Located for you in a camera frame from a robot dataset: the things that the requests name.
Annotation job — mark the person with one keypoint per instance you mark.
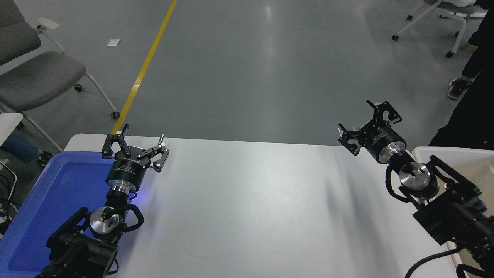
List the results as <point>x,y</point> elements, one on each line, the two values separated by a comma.
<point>471,123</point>
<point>17,146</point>

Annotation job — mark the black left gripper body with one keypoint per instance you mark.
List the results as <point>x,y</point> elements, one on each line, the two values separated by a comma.
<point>126,172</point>

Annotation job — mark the blue plastic tray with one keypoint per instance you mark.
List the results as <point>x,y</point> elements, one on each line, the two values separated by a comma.
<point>58,193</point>

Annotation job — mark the grey office chair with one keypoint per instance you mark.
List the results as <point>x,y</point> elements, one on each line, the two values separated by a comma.
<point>38,77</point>

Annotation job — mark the white side desk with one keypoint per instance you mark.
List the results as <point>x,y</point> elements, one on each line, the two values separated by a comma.
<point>8,125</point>

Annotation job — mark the white paper scrap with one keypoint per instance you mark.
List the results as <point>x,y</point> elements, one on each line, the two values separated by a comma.
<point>113,42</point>

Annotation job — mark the large pale bin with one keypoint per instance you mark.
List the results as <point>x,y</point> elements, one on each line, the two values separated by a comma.
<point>474,166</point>

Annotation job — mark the white framed wheeled chair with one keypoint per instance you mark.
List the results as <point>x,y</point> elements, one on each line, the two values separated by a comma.
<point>447,5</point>

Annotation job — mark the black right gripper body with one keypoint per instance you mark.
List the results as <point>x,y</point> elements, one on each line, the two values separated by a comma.
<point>382,139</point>

